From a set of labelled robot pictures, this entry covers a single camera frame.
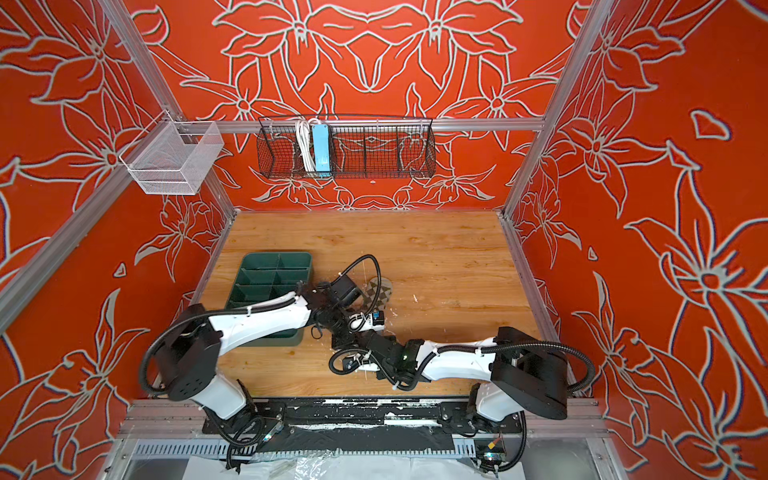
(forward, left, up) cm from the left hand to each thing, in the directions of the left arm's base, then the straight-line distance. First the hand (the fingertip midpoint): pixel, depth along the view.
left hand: (361, 336), depth 82 cm
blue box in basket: (+45, +15, +27) cm, 55 cm away
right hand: (-2, -3, -4) cm, 6 cm away
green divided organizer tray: (+20, +35, -4) cm, 40 cm away
